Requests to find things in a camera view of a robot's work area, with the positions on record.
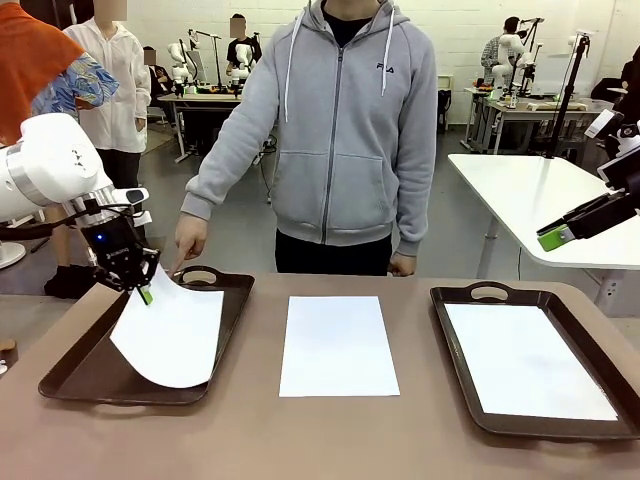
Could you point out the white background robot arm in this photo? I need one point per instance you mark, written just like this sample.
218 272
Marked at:
242 60
507 55
179 60

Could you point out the person in plaid shirt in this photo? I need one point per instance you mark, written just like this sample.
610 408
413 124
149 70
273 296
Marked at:
489 55

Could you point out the white chair base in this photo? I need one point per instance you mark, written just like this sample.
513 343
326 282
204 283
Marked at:
10 255

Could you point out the white table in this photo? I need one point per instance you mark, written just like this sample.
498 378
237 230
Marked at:
525 200

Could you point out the standing person in black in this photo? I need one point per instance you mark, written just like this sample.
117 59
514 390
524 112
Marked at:
255 50

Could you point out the person's left forearm grey sleeve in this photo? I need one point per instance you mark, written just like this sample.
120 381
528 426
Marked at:
417 210

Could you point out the person's right forearm grey sleeve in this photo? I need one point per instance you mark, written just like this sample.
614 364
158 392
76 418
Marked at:
215 170

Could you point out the black lamp stand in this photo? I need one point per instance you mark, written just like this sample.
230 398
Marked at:
530 50

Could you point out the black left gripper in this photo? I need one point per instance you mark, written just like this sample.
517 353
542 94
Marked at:
112 247

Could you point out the white A4 paper sheet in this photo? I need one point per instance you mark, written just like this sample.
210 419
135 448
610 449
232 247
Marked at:
525 360
340 345
170 340

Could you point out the person in grey hoodie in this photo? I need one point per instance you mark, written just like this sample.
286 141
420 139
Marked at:
350 125

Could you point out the person's left hand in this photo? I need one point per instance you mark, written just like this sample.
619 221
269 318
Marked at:
404 265

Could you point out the brown plastic serving tray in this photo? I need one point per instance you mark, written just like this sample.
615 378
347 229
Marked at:
550 430
75 380

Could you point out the black bag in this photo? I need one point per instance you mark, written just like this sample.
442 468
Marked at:
70 285

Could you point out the seated person in black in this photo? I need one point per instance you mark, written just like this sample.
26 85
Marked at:
157 77

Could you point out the small brown object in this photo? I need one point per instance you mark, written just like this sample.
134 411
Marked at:
7 345

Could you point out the person in dark coat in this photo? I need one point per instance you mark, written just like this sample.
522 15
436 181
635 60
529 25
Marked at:
630 85

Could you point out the white label tag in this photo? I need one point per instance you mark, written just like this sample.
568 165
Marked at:
602 125

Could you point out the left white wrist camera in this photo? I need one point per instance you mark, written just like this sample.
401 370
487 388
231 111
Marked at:
132 197

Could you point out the thin black camera stand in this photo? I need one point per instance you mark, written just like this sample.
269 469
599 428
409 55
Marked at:
217 60

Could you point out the black tripod pole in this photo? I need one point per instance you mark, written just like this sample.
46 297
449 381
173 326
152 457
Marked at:
564 105

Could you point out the person's right hand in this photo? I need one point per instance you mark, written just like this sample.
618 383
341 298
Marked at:
190 237

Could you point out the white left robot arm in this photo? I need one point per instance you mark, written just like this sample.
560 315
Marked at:
50 160

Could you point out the wooden background work table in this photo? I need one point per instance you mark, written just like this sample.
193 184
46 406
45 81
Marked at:
530 107
205 98

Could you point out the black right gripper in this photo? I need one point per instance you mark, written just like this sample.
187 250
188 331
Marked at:
631 191

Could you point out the person in white shirt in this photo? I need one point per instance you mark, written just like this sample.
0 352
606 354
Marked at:
115 90

